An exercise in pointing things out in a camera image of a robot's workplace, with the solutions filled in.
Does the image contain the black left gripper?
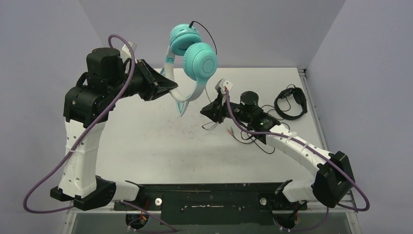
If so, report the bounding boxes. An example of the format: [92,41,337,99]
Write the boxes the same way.
[106,58,177,101]

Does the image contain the black cable pink green plugs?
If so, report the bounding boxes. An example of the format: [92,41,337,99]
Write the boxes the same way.
[227,127,275,155]

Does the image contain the thin black earbud cable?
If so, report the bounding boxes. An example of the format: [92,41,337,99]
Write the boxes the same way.
[188,20,223,132]

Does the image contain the black over-ear headset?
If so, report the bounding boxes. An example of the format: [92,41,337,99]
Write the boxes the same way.
[274,84,309,121]

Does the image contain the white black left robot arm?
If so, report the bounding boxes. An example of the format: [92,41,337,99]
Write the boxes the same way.
[50,47,177,211]

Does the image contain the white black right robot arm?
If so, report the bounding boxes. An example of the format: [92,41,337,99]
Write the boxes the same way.
[200,79,355,209]

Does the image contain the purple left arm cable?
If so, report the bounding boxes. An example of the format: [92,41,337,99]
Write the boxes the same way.
[23,34,180,234]

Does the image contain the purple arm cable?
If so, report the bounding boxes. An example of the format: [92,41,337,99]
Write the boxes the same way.
[23,34,180,234]
[224,89,370,233]

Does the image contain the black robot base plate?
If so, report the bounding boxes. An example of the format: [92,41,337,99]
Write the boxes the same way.
[114,182,307,226]

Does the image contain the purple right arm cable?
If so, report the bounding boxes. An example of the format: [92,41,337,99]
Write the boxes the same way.
[224,89,370,233]

